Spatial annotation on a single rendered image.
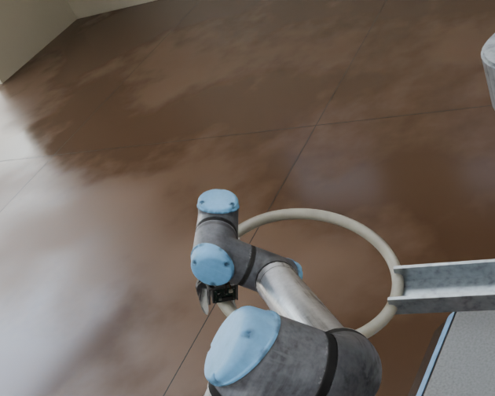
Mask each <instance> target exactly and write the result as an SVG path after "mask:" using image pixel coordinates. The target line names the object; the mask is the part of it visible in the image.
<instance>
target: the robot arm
mask: <svg viewBox="0 0 495 396"><path fill-rule="evenodd" d="M197 208H198V218H197V223H196V232H195V237H194V243H193V248H192V252H191V269H192V272H193V274H194V276H195V277H196V278H197V279H198V280H197V281H196V292H197V295H198V298H199V301H200V306H201V309H202V311H203V312H204V313H205V314H206V315H208V311H209V309H208V303H209V305H210V304H211V300H212V302H213V303H222V302H226V301H230V302H231V303H232V304H233V305H234V306H235V307H236V303H235V299H236V300H238V285H240V286H242V287H245V288H248V289H251V290H253V291H255V292H258V293H259V295H260V296H261V298H263V299H264V301H265V302H266V304H267V306H268V307H269V308H270V310H263V309H259V308H257V307H254V306H242V307H241V308H239V309H237V310H234V311H233V312H232V313H231V314H230V315H229V316H228V317H227V318H226V319H225V321H224V322H223V323H222V325H221V327H220V328H219V330H218V331H217V333H216V335H215V337H214V338H213V341H212V343H211V348H210V350H209V351H208V352H207V357H206V361H205V365H204V375H205V377H206V379H207V380H208V381H209V382H208V384H207V390H206V392H205V394H204V396H376V393H377V391H378V390H379V388H380V383H381V379H382V365H381V360H380V356H379V354H378V353H377V351H376V348H375V347H374V346H373V345H372V344H371V342H370V341H369V340H368V339H367V338H366V337H365V336H364V335H362V334H361V333H360V332H358V331H356V330H354V329H352V328H344V327H343V326H342V325H341V324H340V323H339V321H338V320H337V319H336V318H335V317H334V315H333V314H332V313H331V312H330V311H329V310H328V308H327V307H326V306H325V305H324V304H323V303H322V301H321V300H320V299H319V298H318V297H317V296H316V295H315V294H314V293H313V292H312V291H311V289H310V288H309V287H308V286H307V285H306V283H305V282H304V281H303V272H302V270H303V269H302V267H301V266H300V264H299V263H297V262H295V261H294V260H293V259H291V258H285V257H283V256H280V255H277V254H274V253H272V252H270V251H267V250H264V249H261V248H260V247H256V246H253V245H250V244H248V243H245V242H243V241H241V240H240V238H239V237H238V213H239V208H240V205H239V202H238V198H237V196H236V195H235V194H234V193H232V192H230V191H228V190H225V189H211V190H208V191H206V192H204V193H202V194H201V195H200V197H199V199H198V204H197ZM236 308H237V307H236Z"/></svg>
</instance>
